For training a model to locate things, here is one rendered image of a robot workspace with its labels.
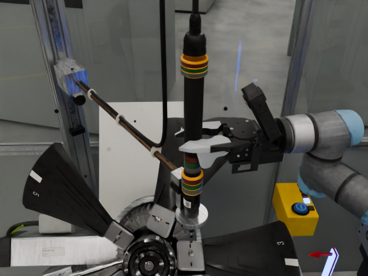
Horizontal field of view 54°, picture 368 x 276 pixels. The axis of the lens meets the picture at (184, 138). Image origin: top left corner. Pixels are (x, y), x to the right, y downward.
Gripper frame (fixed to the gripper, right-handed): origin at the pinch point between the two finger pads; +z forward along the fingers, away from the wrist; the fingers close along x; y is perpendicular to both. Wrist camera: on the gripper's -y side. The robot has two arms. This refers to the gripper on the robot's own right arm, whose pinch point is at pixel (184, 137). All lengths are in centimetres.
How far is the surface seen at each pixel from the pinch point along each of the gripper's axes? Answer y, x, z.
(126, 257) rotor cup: 29.3, -1.6, 13.0
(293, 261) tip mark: 35.9, -5.6, -25.9
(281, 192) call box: 46, 26, -39
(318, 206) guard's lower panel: 93, 58, -81
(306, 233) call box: 53, 14, -44
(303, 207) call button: 45, 18, -42
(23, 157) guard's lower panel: 59, 81, 54
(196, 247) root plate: 34.6, 1.9, -3.7
